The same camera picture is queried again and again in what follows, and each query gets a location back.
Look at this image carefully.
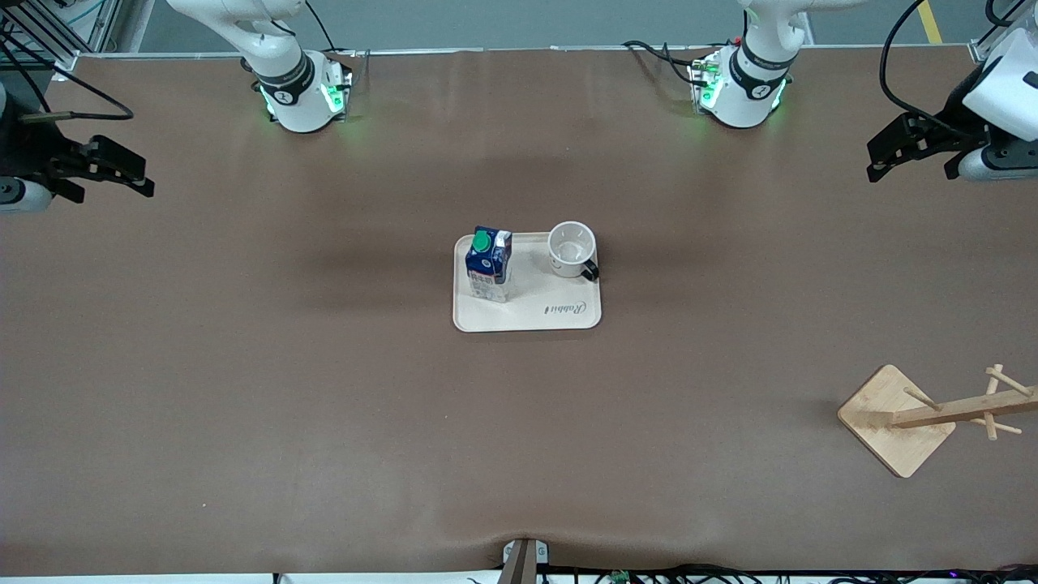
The white smiley cup black handle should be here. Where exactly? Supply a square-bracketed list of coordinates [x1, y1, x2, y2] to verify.
[547, 221, 601, 283]

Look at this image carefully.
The blue milk carton green cap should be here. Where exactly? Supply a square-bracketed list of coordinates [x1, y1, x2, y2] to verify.
[465, 225, 514, 303]

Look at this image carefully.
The beige plastic tray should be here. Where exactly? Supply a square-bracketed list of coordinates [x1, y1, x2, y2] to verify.
[453, 232, 603, 333]

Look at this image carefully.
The wooden mug stand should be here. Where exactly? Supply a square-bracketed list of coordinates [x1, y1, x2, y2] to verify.
[837, 363, 1037, 479]

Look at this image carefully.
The brown table cover mat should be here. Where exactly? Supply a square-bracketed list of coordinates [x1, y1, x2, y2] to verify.
[0, 47, 1038, 578]

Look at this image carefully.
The aluminium frame profile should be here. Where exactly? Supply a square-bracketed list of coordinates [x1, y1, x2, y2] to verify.
[0, 0, 124, 82]
[968, 0, 1038, 66]

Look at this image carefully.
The black base cable bundle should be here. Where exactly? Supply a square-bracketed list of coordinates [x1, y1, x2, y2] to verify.
[622, 38, 706, 87]

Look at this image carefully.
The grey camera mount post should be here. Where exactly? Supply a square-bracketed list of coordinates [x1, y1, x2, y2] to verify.
[503, 538, 550, 584]

